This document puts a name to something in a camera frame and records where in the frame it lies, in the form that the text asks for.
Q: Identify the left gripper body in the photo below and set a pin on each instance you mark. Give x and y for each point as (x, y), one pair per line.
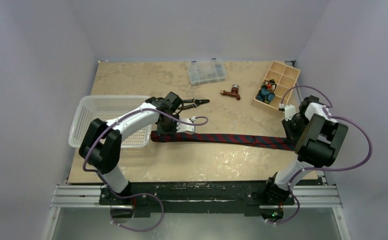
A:
(169, 126)

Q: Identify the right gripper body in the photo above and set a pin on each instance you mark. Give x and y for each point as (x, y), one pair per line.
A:
(291, 133)

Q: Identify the red navy striped tie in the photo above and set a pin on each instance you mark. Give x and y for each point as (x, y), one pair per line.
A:
(269, 142)

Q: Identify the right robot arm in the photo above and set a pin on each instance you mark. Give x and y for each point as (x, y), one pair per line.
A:
(317, 139)

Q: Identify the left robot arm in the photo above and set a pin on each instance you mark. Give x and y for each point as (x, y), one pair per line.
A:
(101, 145)

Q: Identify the black pliers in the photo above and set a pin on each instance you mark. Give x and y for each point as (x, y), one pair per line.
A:
(192, 103)

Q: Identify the blue patterned rolled tie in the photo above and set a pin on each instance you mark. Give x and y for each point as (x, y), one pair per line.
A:
(264, 95)

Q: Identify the clear plastic organizer box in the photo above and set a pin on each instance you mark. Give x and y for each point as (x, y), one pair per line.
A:
(207, 71)

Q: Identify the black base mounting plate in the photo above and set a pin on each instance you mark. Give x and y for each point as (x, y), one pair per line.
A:
(210, 197)

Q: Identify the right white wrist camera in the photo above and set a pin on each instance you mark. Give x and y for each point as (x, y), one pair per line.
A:
(288, 110)

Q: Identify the aluminium frame rail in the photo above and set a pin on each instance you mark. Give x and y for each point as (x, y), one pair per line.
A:
(307, 194)

